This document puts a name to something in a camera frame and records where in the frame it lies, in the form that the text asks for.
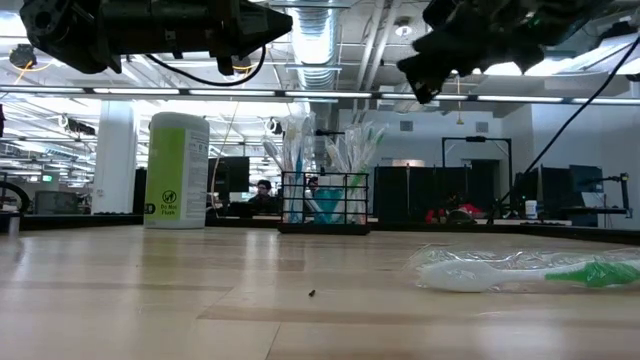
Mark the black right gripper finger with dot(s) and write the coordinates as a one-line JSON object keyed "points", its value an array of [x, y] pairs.
{"points": [[425, 75], [445, 37]]}

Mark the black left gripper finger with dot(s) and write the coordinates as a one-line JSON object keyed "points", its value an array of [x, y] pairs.
{"points": [[260, 25]]}

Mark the blue bottle white cap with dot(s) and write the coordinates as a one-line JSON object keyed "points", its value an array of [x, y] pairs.
{"points": [[336, 206]]}

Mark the small teal bottle white cap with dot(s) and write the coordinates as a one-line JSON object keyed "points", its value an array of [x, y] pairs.
{"points": [[318, 206]]}

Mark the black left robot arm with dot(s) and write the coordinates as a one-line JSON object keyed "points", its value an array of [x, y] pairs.
{"points": [[125, 25]]}

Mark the long ceiling light strip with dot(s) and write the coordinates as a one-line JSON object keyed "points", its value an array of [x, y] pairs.
{"points": [[150, 91]]}

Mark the black partition curtain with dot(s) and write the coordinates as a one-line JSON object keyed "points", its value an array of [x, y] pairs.
{"points": [[415, 192]]}

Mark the person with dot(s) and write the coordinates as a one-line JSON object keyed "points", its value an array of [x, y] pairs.
{"points": [[262, 197], [470, 209]]}

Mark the black background monitor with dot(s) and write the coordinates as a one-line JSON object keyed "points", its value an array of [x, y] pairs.
{"points": [[232, 175]]}

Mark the white green wipes canister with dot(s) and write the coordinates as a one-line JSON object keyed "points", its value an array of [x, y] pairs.
{"points": [[175, 170]]}

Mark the white square column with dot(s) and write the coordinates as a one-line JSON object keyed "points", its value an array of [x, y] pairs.
{"points": [[115, 160]]}

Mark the white cup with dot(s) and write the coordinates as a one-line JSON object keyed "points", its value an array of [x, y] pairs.
{"points": [[531, 210]]}

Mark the dark desk monitor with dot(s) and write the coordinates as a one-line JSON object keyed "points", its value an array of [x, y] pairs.
{"points": [[587, 182]]}

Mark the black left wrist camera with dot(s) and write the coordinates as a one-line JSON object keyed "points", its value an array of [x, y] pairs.
{"points": [[231, 64]]}

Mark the silver ventilation duct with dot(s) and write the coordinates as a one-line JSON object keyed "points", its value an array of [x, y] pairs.
{"points": [[315, 45]]}

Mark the black stand frame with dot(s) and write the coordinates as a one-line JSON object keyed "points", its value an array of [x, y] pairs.
{"points": [[475, 139]]}

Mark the black ceiling camera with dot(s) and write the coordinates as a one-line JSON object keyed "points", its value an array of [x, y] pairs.
{"points": [[22, 55]]}

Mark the black aluminium table frame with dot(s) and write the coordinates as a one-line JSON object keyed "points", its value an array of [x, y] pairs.
{"points": [[250, 222]]}

